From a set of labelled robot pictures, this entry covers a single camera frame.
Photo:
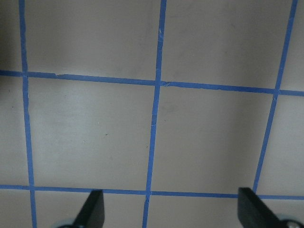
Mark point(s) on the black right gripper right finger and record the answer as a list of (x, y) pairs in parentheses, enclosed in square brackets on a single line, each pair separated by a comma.
[(253, 212)]

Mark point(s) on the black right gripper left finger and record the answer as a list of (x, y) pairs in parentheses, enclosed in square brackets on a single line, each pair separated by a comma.
[(92, 213)]

